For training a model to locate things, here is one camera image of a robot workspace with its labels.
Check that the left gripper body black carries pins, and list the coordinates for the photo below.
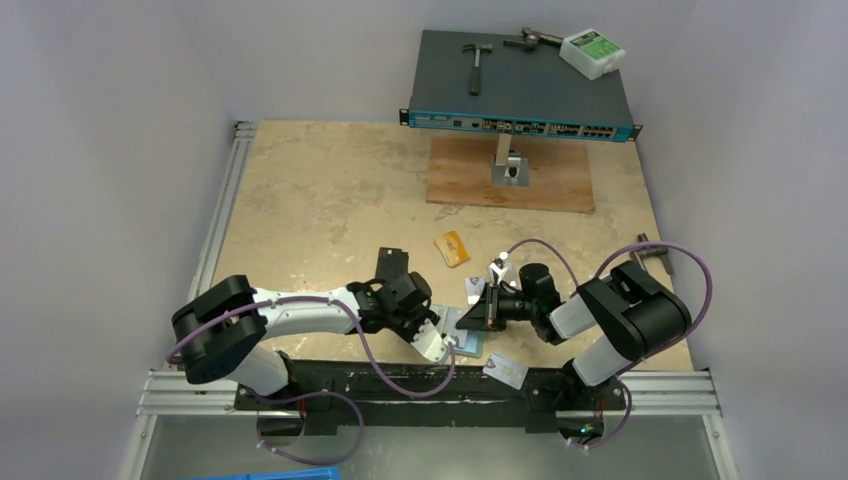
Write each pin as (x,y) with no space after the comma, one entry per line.
(407,325)

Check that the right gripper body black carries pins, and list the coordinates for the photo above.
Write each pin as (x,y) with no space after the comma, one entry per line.
(493,308)

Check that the silver card face up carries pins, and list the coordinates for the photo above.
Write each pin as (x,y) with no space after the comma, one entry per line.
(457,331)

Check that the black credit card stack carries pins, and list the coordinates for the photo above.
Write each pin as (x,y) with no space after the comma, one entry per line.
(391,263)

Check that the silver card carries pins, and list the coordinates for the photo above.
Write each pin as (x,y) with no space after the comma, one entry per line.
(505,370)

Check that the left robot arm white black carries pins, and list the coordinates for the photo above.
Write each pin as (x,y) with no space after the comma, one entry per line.
(218,334)

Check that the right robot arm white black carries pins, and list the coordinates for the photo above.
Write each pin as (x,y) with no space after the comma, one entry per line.
(636,314)

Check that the gold credit card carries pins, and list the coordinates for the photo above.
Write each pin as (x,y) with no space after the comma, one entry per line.
(451,248)

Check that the plywood board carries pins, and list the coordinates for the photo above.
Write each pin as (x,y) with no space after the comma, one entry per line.
(459,173)

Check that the blue plastic bin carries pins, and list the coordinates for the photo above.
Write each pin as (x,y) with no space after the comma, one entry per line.
(324,473)

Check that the small claw hammer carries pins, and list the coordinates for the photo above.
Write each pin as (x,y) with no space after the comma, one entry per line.
(475,79)

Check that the white green box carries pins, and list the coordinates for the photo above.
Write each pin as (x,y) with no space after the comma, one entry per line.
(592,54)

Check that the dark hammer tool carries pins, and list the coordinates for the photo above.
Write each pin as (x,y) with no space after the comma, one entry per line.
(532,39)

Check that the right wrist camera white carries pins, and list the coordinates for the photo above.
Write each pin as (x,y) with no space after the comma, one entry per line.
(501,270)

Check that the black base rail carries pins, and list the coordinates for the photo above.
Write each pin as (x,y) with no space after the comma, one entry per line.
(326,395)

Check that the metal post stand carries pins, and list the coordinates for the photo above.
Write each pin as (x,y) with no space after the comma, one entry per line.
(509,168)

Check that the aluminium frame rail left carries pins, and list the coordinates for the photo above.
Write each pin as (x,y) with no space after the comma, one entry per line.
(241,147)

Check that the aluminium frame rail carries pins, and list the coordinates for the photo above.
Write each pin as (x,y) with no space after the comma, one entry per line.
(241,147)
(168,393)

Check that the network switch dark blue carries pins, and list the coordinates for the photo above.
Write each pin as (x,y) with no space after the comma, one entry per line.
(525,93)

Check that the aluminium frame rail front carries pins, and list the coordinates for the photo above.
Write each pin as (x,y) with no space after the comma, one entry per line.
(168,393)

